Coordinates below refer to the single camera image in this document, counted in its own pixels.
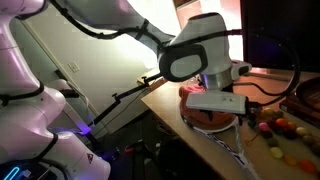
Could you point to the orange towel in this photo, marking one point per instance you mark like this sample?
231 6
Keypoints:
203 117

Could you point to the white blue tennis racket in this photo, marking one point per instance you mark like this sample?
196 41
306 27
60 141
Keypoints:
237 153

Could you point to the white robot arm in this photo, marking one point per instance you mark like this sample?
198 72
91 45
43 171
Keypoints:
28 106

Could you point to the colourful felt ball garland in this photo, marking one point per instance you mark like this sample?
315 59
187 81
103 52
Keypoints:
270 124

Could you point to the black computer monitor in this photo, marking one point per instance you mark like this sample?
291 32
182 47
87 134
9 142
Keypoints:
268 24

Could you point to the dark round bowl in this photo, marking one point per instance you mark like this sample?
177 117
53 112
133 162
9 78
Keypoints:
308 92

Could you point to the stacked books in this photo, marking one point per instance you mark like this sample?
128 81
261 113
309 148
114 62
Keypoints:
293 106

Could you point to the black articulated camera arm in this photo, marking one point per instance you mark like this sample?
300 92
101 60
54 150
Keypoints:
118 97

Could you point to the white wall outlet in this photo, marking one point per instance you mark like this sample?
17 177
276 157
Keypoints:
74 67

